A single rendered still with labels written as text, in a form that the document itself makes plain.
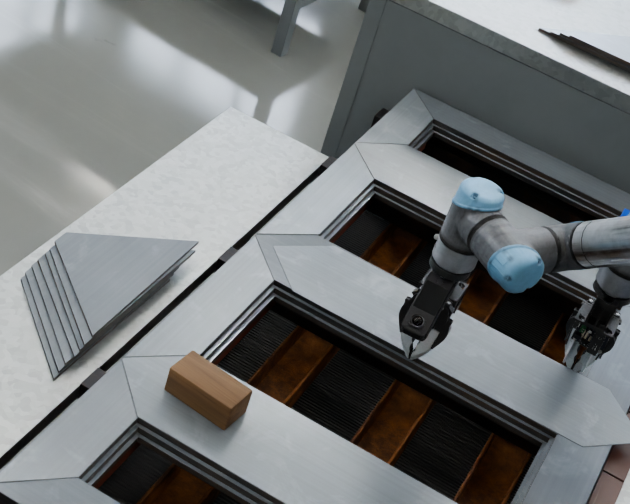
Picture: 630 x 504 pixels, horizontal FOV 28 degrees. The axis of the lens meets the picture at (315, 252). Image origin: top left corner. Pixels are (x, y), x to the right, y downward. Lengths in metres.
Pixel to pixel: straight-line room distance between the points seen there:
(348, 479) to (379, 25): 1.36
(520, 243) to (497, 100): 1.04
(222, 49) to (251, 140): 1.90
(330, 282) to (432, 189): 0.44
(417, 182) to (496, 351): 0.50
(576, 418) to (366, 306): 0.42
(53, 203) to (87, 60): 0.83
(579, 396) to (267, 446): 0.61
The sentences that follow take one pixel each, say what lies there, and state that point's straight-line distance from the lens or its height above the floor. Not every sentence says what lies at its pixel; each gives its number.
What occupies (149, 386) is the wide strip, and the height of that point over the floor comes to 0.85.
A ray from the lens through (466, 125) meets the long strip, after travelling 2.90.
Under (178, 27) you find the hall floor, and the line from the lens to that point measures 4.73.
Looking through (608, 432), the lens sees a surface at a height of 0.85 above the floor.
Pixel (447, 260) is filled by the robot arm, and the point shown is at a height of 1.08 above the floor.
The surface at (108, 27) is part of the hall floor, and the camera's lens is 4.63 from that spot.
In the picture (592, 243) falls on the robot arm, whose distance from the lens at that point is 1.95.
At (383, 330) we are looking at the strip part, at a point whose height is 0.85.
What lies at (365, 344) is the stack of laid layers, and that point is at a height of 0.83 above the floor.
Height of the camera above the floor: 2.23
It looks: 36 degrees down
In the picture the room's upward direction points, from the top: 19 degrees clockwise
